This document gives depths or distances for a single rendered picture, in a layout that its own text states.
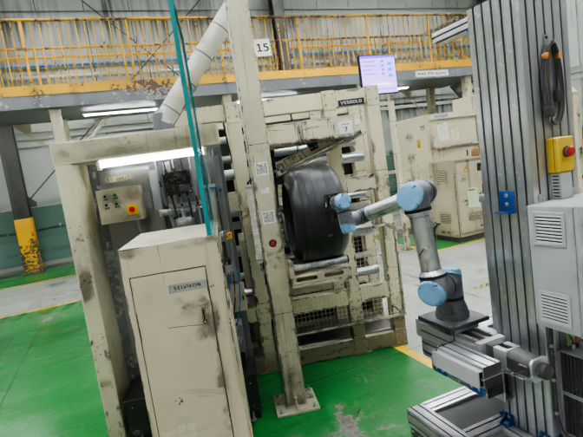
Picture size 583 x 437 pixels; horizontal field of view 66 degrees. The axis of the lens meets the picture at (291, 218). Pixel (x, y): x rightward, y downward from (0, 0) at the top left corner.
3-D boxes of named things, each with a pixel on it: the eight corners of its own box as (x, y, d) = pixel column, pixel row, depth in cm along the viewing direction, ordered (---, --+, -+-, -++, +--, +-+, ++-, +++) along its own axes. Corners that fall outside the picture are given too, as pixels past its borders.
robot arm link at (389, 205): (440, 172, 204) (357, 206, 238) (429, 175, 196) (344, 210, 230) (448, 196, 203) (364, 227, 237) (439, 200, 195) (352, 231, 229)
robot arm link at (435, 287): (459, 297, 197) (432, 176, 195) (445, 309, 186) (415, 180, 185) (433, 298, 205) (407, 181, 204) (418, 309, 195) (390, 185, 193)
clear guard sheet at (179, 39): (206, 235, 185) (167, -6, 174) (210, 222, 239) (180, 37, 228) (212, 234, 185) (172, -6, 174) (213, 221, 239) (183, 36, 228)
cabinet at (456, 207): (461, 243, 672) (453, 159, 658) (435, 239, 726) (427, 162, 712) (507, 231, 705) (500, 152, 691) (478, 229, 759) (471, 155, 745)
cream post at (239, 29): (287, 410, 281) (224, -5, 253) (284, 400, 294) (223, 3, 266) (307, 406, 283) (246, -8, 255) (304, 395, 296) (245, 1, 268)
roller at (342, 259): (291, 270, 271) (292, 273, 266) (291, 264, 270) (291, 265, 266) (347, 261, 275) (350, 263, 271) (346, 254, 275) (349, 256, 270)
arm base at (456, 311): (477, 315, 203) (474, 294, 202) (450, 323, 198) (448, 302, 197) (453, 307, 217) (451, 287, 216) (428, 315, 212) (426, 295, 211)
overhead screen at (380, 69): (363, 95, 631) (358, 55, 624) (361, 96, 635) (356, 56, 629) (398, 92, 652) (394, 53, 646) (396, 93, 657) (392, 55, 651)
